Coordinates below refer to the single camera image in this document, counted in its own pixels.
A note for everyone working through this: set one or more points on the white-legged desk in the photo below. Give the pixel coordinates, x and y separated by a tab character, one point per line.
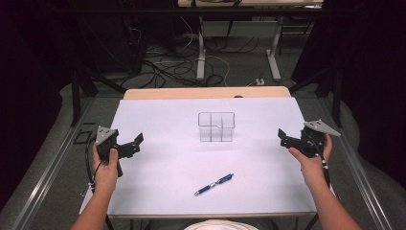
201	48

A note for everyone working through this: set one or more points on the clear plastic pen holder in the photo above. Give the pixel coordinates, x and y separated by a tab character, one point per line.
216	127

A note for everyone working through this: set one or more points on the blue pen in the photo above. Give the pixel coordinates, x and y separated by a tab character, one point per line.
214	184

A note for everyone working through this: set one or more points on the black metal stand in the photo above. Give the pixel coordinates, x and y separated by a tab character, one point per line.
76	96
336	96

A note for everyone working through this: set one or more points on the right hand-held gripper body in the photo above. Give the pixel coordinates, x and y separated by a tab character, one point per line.
314	140

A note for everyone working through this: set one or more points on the wooden table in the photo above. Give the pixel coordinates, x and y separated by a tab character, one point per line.
204	93

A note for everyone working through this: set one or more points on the person's left hand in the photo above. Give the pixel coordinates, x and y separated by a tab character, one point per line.
105	174

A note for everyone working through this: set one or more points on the aluminium rail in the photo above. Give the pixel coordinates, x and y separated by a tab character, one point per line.
48	175
364	179

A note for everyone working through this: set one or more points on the white table sheet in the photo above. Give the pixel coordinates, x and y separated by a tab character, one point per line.
178	166

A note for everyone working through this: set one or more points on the black curtain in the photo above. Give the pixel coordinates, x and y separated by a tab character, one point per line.
28	80
376	80

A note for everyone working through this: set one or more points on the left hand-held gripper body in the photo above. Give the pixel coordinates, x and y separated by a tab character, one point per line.
107	142

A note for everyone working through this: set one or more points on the white power plug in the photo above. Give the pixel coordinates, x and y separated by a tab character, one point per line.
260	81

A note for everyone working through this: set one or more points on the person's right hand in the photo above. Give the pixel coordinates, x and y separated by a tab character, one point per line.
314	169

